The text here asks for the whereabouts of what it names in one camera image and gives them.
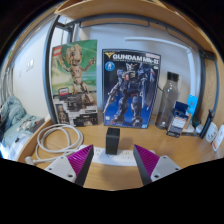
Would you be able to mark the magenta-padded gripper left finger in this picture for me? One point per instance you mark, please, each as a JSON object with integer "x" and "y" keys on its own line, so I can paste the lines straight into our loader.
{"x": 63, "y": 166}

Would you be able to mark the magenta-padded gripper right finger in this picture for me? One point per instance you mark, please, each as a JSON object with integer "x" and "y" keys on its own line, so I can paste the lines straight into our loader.
{"x": 163, "y": 166}

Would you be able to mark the black charger block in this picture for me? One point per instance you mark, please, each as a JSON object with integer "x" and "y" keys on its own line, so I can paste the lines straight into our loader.
{"x": 112, "y": 141}

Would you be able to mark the small blue carton box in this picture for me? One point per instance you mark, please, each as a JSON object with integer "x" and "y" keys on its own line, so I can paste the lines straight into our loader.
{"x": 178, "y": 121}

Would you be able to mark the green round dish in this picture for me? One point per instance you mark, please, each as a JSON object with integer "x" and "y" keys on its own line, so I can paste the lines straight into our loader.
{"x": 196, "y": 122}

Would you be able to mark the black electric shaver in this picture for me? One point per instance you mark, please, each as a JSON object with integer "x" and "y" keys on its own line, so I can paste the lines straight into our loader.
{"x": 206, "y": 125}

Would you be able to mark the dark clear drink bottle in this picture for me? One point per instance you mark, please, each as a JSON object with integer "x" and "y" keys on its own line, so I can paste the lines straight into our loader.
{"x": 168, "y": 103}

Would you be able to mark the teal blanket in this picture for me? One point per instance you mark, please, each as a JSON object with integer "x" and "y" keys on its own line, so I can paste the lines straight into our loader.
{"x": 13, "y": 113}

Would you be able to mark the blue robot model kit box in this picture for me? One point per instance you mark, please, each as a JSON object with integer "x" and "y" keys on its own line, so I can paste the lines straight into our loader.
{"x": 130, "y": 90}

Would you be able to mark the green toy figure box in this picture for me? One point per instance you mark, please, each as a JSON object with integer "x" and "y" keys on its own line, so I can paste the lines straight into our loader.
{"x": 75, "y": 73}

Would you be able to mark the white desk lamp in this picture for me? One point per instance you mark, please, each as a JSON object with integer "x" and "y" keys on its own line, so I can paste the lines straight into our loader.
{"x": 190, "y": 73}

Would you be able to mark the wooden shelf unit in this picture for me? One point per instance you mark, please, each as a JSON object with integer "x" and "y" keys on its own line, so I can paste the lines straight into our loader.
{"x": 133, "y": 10}

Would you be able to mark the black metal desk frame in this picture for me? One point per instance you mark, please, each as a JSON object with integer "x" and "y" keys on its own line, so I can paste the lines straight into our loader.
{"x": 46, "y": 83}

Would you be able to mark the white wall light switch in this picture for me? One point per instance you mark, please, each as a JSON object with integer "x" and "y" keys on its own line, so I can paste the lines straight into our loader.
{"x": 30, "y": 65}

